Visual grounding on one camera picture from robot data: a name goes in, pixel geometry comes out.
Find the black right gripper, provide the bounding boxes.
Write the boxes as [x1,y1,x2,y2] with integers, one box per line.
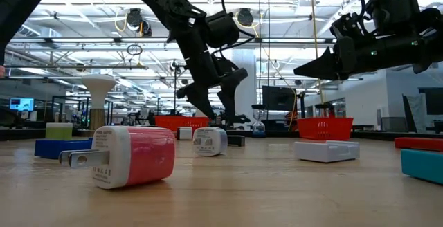
[293,36,399,81]

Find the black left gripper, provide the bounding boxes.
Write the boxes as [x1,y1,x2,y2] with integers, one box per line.
[176,29,249,126]

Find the orange sand hourglass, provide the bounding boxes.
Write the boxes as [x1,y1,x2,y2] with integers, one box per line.
[314,102,336,119]

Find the light blue power adapter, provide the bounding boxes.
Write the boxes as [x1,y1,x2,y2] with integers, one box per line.
[192,127,228,158]

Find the black power adapter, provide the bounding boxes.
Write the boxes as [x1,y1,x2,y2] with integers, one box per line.
[227,135,246,147]

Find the white power adapter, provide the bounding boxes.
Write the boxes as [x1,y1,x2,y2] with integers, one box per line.
[177,127,194,142]

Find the white digital clock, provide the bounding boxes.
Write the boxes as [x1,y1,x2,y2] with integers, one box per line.
[294,140,361,164]

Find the light green power adapter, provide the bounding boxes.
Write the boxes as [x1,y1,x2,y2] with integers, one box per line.
[45,122,73,141]

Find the blue digital clock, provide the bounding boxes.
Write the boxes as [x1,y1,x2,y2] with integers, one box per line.
[33,138,93,161]

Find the white building column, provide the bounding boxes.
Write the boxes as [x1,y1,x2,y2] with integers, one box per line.
[229,48,257,121]

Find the red plastic basket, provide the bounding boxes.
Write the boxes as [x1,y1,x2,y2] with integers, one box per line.
[296,116,355,142]
[154,116,210,134]

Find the black monitor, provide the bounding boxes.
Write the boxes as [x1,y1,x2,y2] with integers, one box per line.
[262,85,298,112]

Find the pink power adapter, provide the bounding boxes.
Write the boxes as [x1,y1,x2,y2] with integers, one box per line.
[57,125,177,190]

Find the grey mesh bin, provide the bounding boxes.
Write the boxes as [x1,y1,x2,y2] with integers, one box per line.
[380,117,408,134]

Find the grey leaning board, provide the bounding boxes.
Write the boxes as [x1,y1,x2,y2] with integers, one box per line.
[401,94,428,134]

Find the red digital clock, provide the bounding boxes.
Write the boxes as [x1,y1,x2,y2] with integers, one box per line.
[394,137,443,153]

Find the teal digital clock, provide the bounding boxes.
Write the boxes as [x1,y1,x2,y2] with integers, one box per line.
[401,149,443,186]

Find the long ceiling light fixture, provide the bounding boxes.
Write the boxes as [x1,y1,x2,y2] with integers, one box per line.
[10,37,336,45]

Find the small computer monitor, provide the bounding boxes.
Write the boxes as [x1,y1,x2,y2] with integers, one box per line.
[9,97,35,112]

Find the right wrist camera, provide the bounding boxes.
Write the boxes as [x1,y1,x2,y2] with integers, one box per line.
[330,12,364,39]

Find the yellow hanging cable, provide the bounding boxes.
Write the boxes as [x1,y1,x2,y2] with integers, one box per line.
[309,0,325,103]

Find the black hanging cable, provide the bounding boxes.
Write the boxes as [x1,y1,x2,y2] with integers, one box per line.
[266,0,271,120]
[257,0,262,120]

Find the black ceiling cable reel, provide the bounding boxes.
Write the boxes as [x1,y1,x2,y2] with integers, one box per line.
[125,8,153,38]
[235,8,255,28]

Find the black wall panel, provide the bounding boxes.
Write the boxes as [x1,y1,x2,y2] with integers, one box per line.
[417,87,443,116]

